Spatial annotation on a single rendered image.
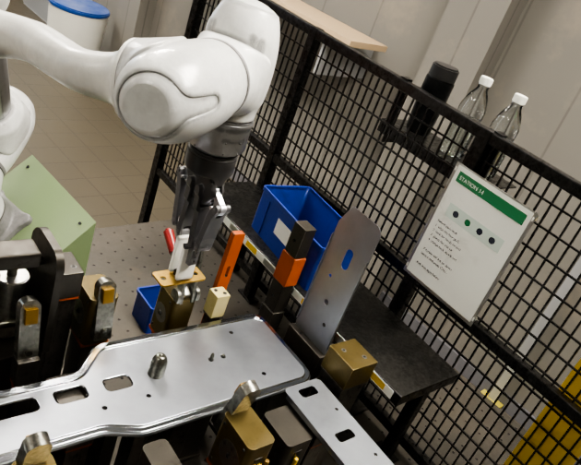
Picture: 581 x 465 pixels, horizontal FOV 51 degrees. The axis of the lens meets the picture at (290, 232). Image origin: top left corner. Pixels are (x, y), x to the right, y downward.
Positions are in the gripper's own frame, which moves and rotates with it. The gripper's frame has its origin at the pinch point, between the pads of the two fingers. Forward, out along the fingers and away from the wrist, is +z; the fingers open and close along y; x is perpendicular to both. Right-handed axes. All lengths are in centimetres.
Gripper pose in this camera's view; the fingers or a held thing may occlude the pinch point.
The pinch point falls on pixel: (184, 256)
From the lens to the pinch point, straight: 101.9
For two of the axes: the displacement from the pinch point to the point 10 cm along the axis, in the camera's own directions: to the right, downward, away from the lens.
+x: 7.7, -0.9, 6.3
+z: -3.0, 8.2, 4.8
